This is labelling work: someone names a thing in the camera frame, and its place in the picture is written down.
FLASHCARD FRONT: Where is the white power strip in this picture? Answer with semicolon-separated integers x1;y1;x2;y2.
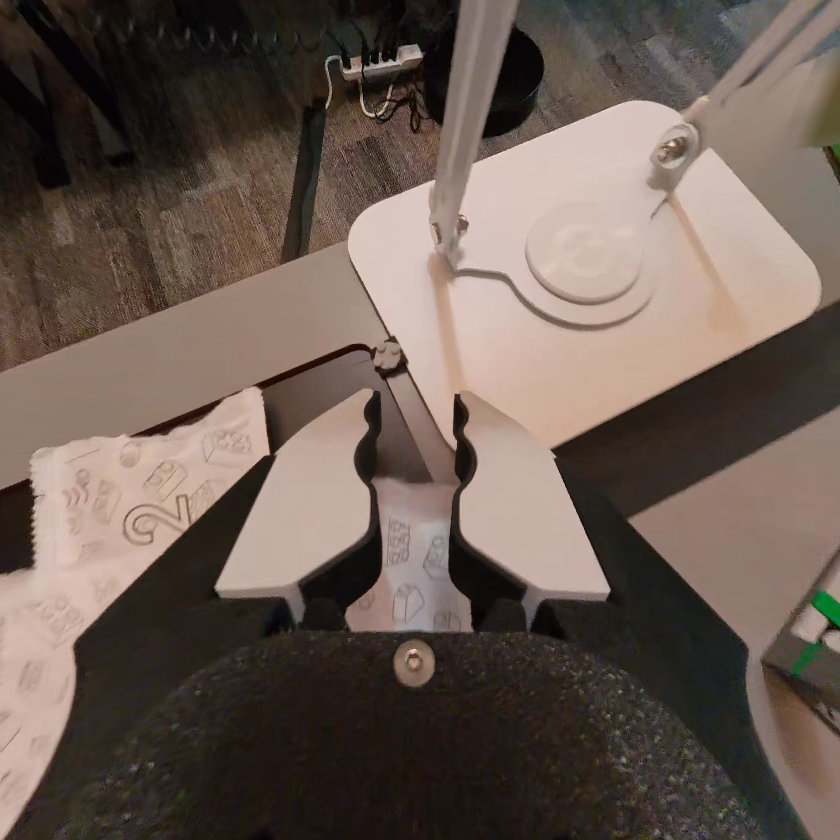
339;44;425;84

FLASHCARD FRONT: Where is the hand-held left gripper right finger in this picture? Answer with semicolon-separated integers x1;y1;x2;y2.
451;390;613;606

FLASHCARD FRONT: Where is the black table leg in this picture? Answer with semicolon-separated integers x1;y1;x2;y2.
281;103;328;265

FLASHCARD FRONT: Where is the black round base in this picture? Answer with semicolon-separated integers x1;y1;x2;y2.
426;20;547;140

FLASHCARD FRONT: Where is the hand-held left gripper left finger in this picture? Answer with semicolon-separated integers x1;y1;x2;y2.
214;390;384;605

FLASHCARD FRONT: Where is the white printed paper bag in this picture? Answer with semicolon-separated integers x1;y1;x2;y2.
0;388;476;804

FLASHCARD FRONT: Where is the grey lego baseplate build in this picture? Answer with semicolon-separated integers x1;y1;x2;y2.
762;552;840;736

